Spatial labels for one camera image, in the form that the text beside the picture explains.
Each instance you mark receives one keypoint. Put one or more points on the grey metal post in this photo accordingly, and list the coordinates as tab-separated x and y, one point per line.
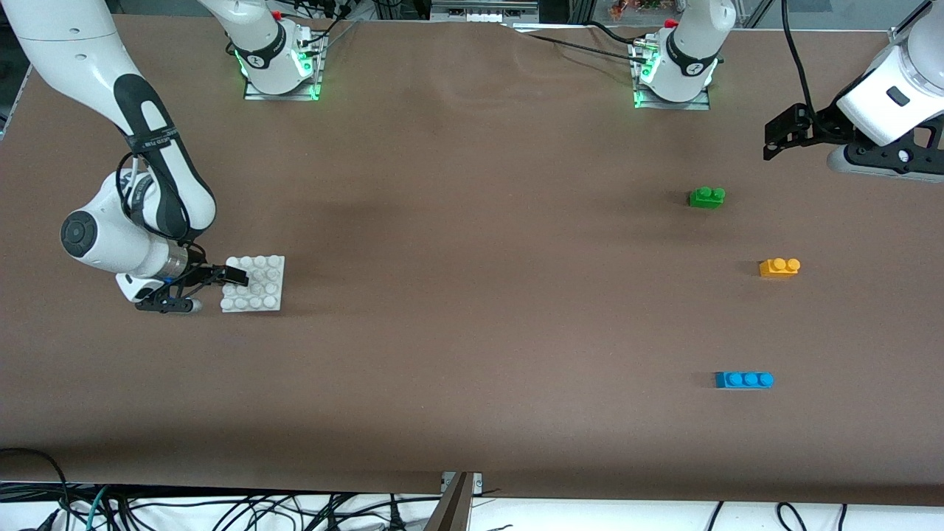
453	509

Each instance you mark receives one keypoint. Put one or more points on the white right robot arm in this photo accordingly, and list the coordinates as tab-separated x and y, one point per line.
74	44

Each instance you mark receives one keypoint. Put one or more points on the brown table cover sheet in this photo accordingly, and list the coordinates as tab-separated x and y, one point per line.
472	184

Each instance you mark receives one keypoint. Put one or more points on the green two-stud block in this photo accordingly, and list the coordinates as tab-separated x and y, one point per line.
704	199

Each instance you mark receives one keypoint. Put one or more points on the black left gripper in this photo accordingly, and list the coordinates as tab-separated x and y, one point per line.
821	124

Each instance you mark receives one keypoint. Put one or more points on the yellow two-stud block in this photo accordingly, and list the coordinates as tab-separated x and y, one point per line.
774	269

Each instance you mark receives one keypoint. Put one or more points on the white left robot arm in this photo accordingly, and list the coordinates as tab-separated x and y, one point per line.
700	22

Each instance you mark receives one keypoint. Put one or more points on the white studded base plate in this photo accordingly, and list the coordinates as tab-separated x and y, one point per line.
265	291

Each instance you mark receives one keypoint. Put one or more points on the blue three-stud block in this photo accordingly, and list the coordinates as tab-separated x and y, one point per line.
741	380

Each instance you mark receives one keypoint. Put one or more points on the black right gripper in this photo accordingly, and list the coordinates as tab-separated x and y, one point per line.
198	272

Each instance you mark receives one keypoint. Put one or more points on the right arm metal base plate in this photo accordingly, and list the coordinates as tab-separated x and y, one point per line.
295	96

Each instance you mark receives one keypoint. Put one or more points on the white power strip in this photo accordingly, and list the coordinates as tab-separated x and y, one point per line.
479	13

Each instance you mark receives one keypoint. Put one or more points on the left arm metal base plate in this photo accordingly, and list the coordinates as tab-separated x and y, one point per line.
693	105

